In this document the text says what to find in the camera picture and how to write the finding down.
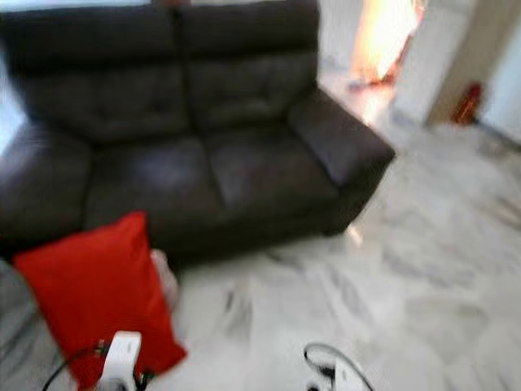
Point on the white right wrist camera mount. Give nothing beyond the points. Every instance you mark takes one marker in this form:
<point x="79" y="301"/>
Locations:
<point x="346" y="379"/>

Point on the red fire extinguisher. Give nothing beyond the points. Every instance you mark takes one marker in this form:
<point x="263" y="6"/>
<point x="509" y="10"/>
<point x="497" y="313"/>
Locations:
<point x="468" y="104"/>

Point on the red pillow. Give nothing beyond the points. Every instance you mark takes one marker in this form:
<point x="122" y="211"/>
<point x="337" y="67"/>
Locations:
<point x="98" y="301"/>

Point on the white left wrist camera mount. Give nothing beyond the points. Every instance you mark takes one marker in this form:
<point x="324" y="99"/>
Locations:
<point x="122" y="358"/>

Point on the pale pink pillow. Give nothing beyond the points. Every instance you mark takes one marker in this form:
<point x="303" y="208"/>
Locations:
<point x="168" y="281"/>

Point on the dark brown two-seat sofa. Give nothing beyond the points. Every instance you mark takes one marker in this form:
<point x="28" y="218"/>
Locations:
<point x="195" y="163"/>

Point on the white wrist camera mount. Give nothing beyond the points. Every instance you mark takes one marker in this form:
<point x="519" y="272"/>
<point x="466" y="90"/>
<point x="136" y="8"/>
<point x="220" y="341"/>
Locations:
<point x="122" y="358"/>
<point x="346" y="379"/>

